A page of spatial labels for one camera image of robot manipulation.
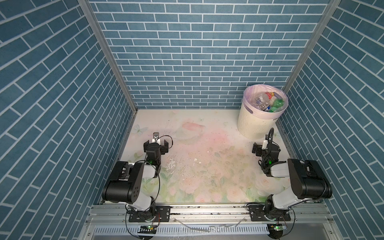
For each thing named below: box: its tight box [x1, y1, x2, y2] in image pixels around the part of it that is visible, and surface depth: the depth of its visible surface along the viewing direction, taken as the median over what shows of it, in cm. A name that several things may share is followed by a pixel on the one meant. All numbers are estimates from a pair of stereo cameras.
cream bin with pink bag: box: [237, 84, 289, 139], surface depth 91 cm
